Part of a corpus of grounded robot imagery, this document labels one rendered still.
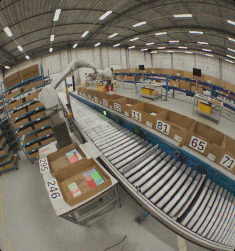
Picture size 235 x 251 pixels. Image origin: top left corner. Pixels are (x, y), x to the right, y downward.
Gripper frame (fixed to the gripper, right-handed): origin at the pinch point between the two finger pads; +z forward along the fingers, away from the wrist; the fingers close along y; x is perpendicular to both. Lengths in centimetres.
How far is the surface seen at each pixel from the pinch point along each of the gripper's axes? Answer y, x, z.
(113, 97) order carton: 17.3, 19.2, 17.4
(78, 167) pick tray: -92, -91, 36
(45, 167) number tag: -122, -80, 31
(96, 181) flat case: -85, -110, 40
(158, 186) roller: -50, -143, 42
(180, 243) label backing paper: -59, -227, 116
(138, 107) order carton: 9, -59, 17
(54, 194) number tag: -119, -112, 31
